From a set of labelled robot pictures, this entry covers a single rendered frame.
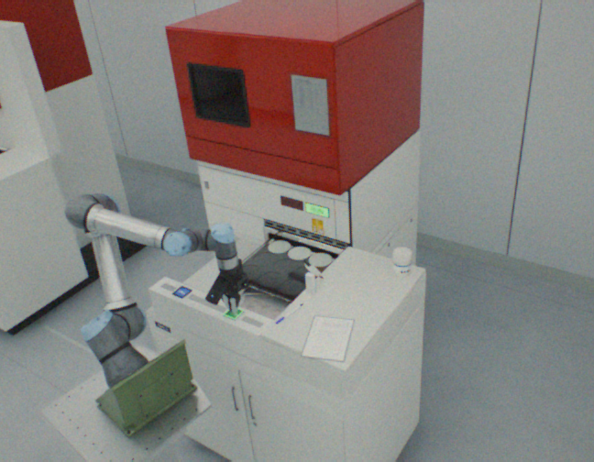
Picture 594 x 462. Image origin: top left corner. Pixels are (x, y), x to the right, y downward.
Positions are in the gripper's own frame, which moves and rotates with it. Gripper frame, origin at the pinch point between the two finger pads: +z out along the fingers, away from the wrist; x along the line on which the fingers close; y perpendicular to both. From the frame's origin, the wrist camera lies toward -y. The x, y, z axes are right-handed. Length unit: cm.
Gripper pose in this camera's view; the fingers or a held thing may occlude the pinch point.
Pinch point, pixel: (232, 312)
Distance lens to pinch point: 216.9
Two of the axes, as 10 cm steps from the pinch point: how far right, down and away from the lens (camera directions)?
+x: -8.3, -2.4, 5.1
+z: 0.8, 8.4, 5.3
